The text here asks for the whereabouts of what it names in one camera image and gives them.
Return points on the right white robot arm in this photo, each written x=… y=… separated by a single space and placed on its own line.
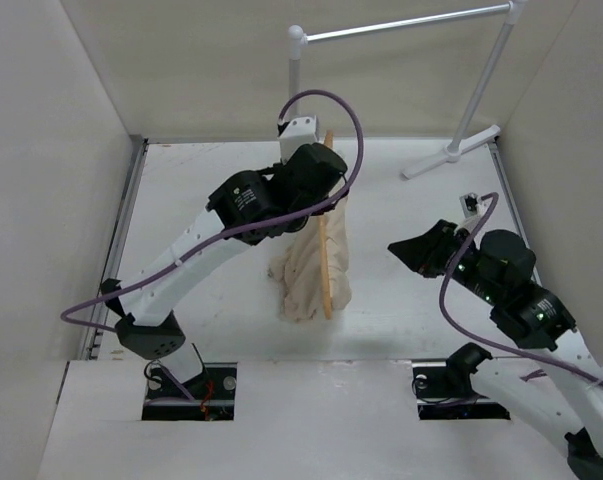
x=541 y=329

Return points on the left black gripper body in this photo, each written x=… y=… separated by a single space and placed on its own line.
x=295 y=225

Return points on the wooden clothes hanger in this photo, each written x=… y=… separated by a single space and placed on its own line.
x=324 y=267

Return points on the beige trousers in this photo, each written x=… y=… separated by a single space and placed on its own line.
x=312 y=273

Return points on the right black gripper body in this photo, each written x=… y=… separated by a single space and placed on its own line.
x=439 y=249

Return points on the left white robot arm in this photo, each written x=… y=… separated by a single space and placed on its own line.
x=249 y=207

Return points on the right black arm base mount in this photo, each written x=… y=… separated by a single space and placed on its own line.
x=443 y=394

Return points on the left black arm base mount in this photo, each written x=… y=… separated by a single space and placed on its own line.
x=212 y=398

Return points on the white and silver clothes rack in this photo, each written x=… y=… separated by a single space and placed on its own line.
x=427 y=75

